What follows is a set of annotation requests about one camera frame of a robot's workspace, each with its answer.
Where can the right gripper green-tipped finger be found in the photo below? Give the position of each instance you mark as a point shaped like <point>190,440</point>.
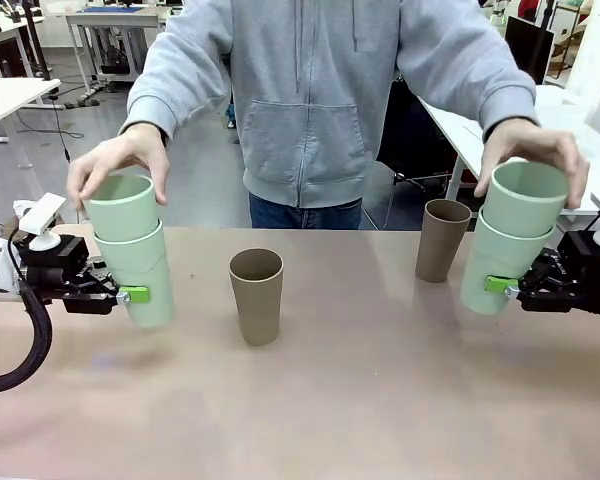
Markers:
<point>542,270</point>
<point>540,300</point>

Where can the black stand pole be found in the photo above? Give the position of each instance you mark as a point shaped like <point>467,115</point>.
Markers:
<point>34,40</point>

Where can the person's right forearm gray sleeve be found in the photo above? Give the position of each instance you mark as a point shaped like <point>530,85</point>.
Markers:
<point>175,85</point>

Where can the light green cup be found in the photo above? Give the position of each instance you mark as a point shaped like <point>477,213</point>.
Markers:
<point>525,210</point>
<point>125,215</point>
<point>500,255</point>
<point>145,270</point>

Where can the person's left hand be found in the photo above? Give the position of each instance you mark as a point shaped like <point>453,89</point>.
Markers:
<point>535,142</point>

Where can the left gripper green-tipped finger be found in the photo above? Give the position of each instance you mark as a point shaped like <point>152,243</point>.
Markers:
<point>100,277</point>
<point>92,304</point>

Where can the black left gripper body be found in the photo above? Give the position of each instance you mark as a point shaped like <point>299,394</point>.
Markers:
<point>55,260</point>

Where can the black monitor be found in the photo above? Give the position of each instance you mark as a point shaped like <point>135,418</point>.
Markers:
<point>530,50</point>

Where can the person's left forearm gray sleeve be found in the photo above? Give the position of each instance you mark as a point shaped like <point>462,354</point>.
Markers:
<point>475,80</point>

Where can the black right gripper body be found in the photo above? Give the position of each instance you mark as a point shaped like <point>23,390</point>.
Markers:
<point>587,270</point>

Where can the white side table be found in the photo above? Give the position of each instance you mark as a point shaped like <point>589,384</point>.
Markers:
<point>10,97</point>

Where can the brown cup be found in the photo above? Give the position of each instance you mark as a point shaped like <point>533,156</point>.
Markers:
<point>440,250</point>
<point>257,310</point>

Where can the person in gray hoodie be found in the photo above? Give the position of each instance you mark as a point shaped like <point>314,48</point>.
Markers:
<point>310,100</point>

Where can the long white table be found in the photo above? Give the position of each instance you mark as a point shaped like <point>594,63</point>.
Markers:
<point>455,130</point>

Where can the gray workshop desk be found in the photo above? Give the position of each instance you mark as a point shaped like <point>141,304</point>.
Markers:
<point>115,20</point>

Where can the person's right hand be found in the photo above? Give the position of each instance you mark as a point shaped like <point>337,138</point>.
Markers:
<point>125,150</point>

